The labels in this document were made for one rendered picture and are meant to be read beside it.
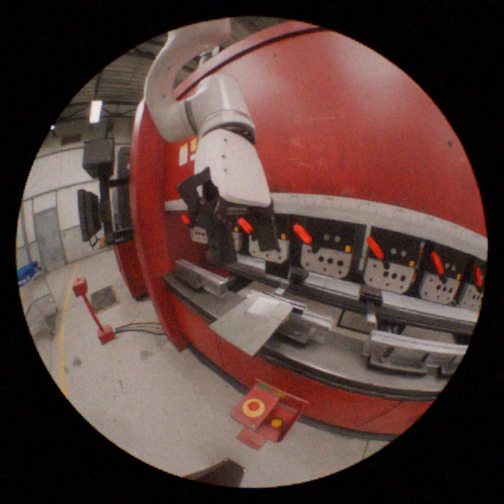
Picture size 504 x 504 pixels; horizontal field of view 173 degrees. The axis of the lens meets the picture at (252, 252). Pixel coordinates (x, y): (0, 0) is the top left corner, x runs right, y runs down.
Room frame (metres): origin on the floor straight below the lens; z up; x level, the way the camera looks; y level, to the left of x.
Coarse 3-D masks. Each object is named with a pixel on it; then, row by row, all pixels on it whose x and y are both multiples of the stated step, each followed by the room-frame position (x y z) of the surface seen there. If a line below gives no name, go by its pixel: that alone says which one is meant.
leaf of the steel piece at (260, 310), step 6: (258, 300) 0.50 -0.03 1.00; (252, 306) 0.46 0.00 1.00; (258, 306) 0.46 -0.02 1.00; (264, 306) 0.46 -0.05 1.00; (270, 306) 0.46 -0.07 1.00; (276, 306) 0.46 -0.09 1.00; (246, 312) 0.41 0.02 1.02; (252, 312) 0.43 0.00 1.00; (258, 312) 0.43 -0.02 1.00; (264, 312) 0.43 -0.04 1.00; (270, 312) 0.43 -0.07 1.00; (252, 318) 0.40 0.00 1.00; (258, 318) 0.39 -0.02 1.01; (264, 318) 0.38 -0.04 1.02
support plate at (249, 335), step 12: (252, 300) 0.50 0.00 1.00; (228, 312) 0.43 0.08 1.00; (240, 312) 0.43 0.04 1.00; (276, 312) 0.43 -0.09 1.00; (288, 312) 0.43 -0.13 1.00; (216, 324) 0.36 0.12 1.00; (228, 324) 0.37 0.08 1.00; (240, 324) 0.37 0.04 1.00; (252, 324) 0.37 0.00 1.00; (264, 324) 0.37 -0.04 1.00; (276, 324) 0.37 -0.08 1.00; (228, 336) 0.31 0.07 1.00; (240, 336) 0.32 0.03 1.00; (252, 336) 0.32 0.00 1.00; (264, 336) 0.32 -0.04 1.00; (240, 348) 0.27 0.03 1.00; (252, 348) 0.27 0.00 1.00
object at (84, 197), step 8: (80, 192) 0.60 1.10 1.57; (88, 192) 0.66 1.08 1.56; (80, 200) 0.60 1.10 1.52; (88, 200) 0.66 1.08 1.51; (96, 200) 0.84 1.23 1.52; (80, 208) 0.60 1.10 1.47; (88, 208) 0.66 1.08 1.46; (96, 208) 0.82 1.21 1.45; (80, 216) 0.59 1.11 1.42; (88, 216) 0.65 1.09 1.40; (96, 216) 0.79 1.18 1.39; (80, 224) 0.59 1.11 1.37; (88, 224) 0.65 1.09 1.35; (96, 224) 0.76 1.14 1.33; (88, 232) 0.64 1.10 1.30; (96, 232) 0.72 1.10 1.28; (88, 240) 0.62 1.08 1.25
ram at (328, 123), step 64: (256, 64) 0.53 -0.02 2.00; (320, 64) 0.38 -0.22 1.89; (384, 64) 0.25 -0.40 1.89; (256, 128) 0.53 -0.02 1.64; (320, 128) 0.40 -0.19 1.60; (384, 128) 0.30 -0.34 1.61; (448, 128) 0.16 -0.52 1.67; (320, 192) 0.41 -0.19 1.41; (384, 192) 0.30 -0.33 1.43; (448, 192) 0.18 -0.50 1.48
